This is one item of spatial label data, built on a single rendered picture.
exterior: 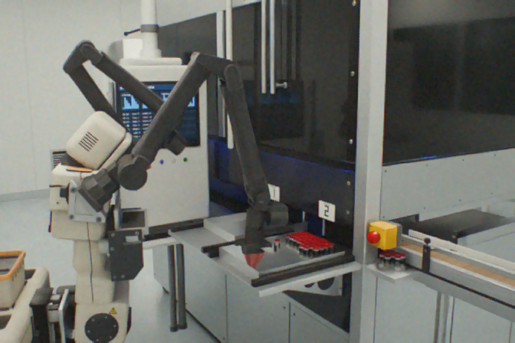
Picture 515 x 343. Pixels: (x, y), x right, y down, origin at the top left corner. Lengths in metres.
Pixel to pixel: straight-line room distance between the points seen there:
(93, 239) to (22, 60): 5.27
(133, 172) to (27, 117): 5.44
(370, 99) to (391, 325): 0.82
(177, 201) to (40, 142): 4.55
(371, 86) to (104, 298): 1.05
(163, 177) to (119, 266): 0.85
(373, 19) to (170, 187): 1.25
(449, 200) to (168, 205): 1.24
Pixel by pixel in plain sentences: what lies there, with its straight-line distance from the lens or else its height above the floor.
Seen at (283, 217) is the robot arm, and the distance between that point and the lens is 1.50.
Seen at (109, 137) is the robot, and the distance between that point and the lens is 1.48.
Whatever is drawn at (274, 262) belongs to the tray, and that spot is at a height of 0.88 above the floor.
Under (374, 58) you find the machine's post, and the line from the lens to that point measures 1.57.
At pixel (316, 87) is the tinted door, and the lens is 1.77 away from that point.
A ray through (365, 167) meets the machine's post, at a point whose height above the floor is 1.21.
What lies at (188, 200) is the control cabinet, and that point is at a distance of 2.38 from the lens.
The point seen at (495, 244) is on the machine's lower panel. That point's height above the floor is 0.80.
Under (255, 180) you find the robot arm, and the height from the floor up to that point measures 1.19.
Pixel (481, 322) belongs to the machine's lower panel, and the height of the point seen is 0.46.
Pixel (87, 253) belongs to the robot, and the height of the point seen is 0.96.
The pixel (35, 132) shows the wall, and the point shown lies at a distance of 6.75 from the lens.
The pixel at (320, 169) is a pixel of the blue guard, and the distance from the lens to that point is 1.76.
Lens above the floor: 1.49
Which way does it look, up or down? 11 degrees down
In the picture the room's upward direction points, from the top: straight up
